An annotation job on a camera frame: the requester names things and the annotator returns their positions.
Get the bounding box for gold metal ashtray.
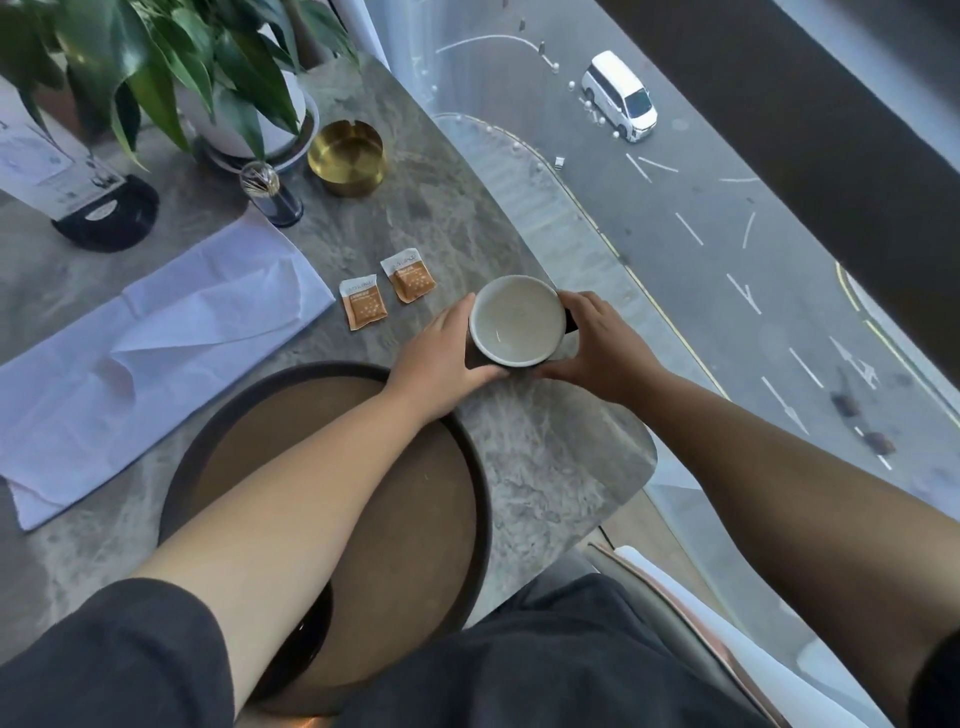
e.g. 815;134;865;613
307;119;388;198

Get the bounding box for white plant pot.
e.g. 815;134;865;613
174;24;310;160

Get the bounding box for person's dark trousers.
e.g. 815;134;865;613
0;573;774;728

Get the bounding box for white van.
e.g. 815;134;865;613
581;50;659;144

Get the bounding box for person's right hand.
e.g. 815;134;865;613
531;290;671;408

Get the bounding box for black mug with white interior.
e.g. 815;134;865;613
464;274;579;370

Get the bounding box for orange tea bag sachet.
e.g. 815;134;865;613
379;247;437;305
339;273;389;332

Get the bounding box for sign card on black base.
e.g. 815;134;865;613
0;75;160;253

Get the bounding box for person's right forearm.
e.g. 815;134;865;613
626;372;960;728

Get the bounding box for person's left hand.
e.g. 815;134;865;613
384;292;510;427

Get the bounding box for glass ball toothpick holder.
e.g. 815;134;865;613
239;160;305;228

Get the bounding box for person's left forearm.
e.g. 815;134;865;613
135;386;451;717

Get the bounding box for white paper napkin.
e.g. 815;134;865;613
0;207;336;532

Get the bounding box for round brown tray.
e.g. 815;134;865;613
158;360;493;717

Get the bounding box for green potted plant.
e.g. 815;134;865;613
0;0;360;171

